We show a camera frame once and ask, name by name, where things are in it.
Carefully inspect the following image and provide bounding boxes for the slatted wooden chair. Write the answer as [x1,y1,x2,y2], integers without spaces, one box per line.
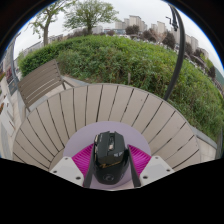
[17,59,76,113]

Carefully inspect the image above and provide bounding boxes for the black computer mouse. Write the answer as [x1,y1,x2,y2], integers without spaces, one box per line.
[93,130,130,185]

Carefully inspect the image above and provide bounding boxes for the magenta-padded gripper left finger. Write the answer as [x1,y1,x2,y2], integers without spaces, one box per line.
[49,143,98,189]

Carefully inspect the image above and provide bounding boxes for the round-crowned tree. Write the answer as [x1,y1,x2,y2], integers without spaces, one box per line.
[63,0,119,36]

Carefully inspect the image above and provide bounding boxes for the grey sign pillar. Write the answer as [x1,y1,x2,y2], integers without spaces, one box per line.
[5,31,23,96]

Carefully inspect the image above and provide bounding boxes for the curved black umbrella pole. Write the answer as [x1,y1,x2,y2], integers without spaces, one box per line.
[162,3,186,102]

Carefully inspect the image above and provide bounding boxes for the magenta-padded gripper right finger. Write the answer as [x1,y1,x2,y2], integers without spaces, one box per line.
[127,143,175,188]

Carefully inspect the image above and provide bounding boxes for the thin-crowned tree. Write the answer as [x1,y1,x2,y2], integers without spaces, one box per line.
[29,0,76,48]

